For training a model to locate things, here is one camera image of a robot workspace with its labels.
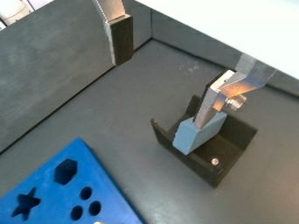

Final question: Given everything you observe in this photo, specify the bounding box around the blue shape sorter board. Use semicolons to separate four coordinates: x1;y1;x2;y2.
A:
0;138;146;224

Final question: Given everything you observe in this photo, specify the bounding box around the black curved fixture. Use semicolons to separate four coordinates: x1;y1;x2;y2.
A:
151;94;258;187

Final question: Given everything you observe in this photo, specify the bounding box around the light blue rectangular block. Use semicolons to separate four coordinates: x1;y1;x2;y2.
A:
173;112;229;155

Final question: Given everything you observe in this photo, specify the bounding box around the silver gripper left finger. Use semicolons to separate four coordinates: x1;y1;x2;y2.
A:
93;0;134;66

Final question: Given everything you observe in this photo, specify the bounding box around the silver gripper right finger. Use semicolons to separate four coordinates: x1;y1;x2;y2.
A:
194;54;277;129

